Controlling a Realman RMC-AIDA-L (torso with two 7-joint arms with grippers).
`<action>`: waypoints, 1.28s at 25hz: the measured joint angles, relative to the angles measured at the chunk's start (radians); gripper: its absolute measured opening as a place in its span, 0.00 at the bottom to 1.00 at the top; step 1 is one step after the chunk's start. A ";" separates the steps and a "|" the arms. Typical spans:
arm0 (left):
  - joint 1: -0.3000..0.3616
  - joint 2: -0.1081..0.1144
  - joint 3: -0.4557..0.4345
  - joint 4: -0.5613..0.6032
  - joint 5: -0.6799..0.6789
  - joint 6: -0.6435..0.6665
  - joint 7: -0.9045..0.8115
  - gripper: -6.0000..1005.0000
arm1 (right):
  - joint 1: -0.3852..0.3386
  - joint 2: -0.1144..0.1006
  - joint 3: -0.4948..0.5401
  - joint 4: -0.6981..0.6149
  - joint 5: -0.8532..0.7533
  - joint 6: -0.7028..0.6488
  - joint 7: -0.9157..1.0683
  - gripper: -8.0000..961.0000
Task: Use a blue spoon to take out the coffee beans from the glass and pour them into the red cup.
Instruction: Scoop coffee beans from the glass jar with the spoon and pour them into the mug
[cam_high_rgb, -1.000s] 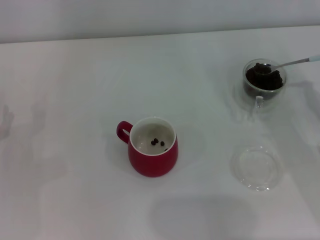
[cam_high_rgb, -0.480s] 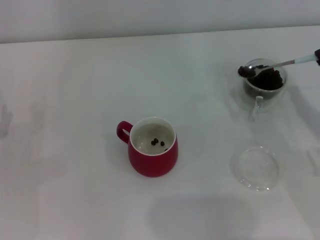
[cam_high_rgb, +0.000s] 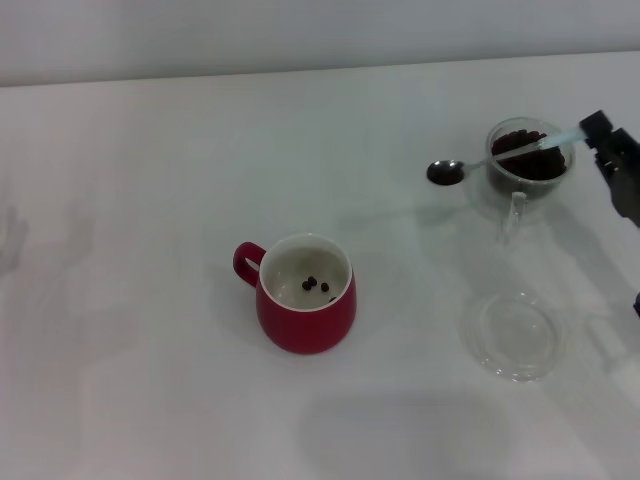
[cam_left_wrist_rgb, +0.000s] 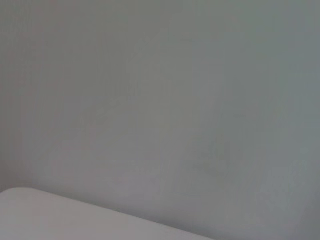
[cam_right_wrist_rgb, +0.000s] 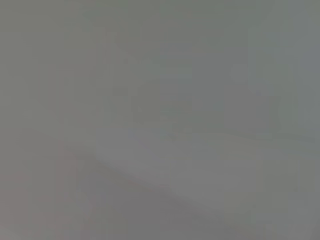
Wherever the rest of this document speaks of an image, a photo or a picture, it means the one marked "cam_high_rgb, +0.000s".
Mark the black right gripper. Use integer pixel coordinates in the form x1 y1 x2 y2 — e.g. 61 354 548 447
579 110 640 224

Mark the metal spoon light blue handle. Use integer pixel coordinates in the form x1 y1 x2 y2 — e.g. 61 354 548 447
425 126 587 188

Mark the small clear glass saucer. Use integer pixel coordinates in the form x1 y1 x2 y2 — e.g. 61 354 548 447
459 290 567 384

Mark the red ceramic mug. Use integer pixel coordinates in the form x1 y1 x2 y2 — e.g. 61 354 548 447
232 232 358 356

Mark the pile of coffee beans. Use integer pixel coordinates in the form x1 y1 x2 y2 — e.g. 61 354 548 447
487 128 569 199

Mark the clear glass cup with handle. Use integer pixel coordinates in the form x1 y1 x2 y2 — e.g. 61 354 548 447
483 117 576 245

